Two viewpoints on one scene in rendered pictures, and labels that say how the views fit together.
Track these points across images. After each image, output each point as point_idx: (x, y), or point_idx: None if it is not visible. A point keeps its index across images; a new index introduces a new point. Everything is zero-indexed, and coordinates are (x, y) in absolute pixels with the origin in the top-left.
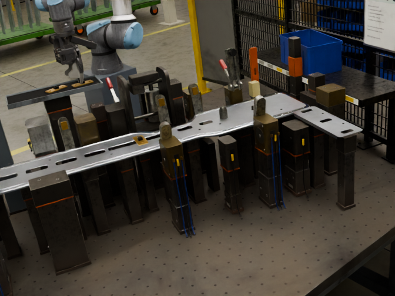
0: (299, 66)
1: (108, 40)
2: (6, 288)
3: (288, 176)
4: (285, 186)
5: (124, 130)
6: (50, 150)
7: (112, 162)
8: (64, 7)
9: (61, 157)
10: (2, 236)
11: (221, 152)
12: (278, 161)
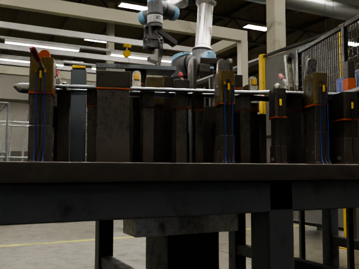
0: (352, 85)
1: (187, 63)
2: (48, 153)
3: (336, 149)
4: (333, 163)
5: None
6: None
7: (170, 89)
8: (158, 4)
9: None
10: (57, 140)
11: (271, 102)
12: (329, 161)
